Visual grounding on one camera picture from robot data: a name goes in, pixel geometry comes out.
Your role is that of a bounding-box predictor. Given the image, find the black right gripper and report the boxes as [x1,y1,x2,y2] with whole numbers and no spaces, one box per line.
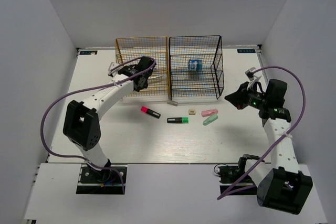
[224,81,268,110]

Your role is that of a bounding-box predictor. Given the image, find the black handled scissors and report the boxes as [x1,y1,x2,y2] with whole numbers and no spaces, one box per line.
[149,75,164,80]

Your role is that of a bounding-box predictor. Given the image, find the pink cap highlighter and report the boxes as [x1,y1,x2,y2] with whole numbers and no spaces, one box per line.
[141,106,161,119]

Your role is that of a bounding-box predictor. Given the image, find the grey eraser block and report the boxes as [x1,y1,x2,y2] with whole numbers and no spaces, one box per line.
[167,100,178,106]

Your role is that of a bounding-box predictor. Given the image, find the green cap highlighter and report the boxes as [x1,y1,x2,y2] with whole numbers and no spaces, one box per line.
[166,117,188,124]

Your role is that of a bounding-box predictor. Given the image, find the blue tape box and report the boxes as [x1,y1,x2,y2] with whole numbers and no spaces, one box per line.
[188,59,203,71]

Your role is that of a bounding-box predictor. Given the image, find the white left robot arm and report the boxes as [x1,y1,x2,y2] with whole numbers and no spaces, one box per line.
[63,56,156,182]

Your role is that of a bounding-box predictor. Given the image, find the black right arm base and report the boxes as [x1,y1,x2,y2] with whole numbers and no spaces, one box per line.
[213,164,257,196]

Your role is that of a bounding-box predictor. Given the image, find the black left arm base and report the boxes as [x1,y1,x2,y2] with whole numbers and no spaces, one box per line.
[76,165,127,195]

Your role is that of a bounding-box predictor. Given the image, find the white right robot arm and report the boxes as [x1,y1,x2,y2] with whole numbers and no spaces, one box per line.
[219,79,313,215]

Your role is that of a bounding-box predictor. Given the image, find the pink translucent highlighter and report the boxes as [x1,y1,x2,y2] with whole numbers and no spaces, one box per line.
[201,109,218,117]

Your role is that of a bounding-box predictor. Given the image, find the green translucent highlighter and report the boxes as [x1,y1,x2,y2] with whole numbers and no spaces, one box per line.
[203,114,218,126]

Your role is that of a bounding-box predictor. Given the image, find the dark right table label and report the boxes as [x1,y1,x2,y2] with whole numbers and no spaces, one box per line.
[237,49,256,54]

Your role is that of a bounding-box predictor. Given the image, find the dark table label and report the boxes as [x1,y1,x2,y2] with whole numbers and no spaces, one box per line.
[79,50,98,55]
[237,49,256,54]

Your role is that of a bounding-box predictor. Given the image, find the beige eraser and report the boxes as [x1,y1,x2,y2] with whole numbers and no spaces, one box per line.
[188,109,196,115]

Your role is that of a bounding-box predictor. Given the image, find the dark left table label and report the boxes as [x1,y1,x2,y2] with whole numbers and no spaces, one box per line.
[79,50,98,55]

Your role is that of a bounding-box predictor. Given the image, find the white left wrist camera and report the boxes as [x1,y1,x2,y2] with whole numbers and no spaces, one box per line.
[108,62,122,77]

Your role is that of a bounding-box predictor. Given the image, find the gold wire basket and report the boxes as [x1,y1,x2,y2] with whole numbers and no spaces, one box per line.
[115,36,169,98]

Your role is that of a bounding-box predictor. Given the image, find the black wire basket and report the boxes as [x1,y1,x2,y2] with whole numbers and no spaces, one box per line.
[168,35,224,100]

